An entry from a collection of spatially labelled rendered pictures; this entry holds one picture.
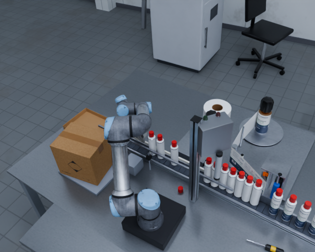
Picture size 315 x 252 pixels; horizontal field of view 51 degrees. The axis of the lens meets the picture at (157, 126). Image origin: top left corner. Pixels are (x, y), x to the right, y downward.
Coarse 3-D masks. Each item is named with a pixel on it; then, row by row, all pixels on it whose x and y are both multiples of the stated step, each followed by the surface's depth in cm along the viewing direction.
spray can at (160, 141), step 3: (159, 135) 213; (159, 138) 213; (162, 138) 216; (156, 141) 215; (159, 141) 214; (162, 141) 215; (156, 144) 218; (159, 144) 215; (162, 144) 216; (159, 147) 217; (162, 147) 218; (159, 150) 219; (162, 150) 220; (162, 153) 222; (159, 156) 223
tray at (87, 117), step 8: (80, 112) 269; (88, 112) 273; (96, 112) 267; (72, 120) 265; (80, 120) 266; (88, 120) 266; (96, 120) 265; (104, 120) 265; (64, 128) 259; (96, 128) 258
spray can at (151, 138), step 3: (150, 132) 215; (153, 132) 216; (150, 135) 216; (153, 135) 217; (150, 138) 217; (153, 138) 217; (150, 141) 218; (153, 141) 219; (150, 144) 220; (153, 144) 220; (150, 147) 222; (153, 147) 222; (150, 153) 227; (153, 153) 226
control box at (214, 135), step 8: (224, 112) 167; (208, 120) 163; (216, 120) 163; (224, 120) 162; (200, 128) 159; (208, 128) 159; (216, 128) 160; (224, 128) 162; (200, 136) 162; (208, 136) 162; (216, 136) 164; (224, 136) 166; (200, 144) 165; (208, 144) 165; (216, 144) 168; (224, 144) 170; (200, 152) 168; (208, 152) 170
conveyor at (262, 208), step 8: (128, 144) 237; (144, 144) 236; (144, 152) 230; (160, 160) 224; (168, 160) 224; (176, 168) 218; (184, 168) 218; (200, 176) 212; (208, 184) 207; (224, 192) 202; (240, 200) 197; (256, 208) 193; (264, 208) 192; (272, 216) 188; (280, 216) 188; (288, 224) 185; (304, 224) 184; (304, 232) 180
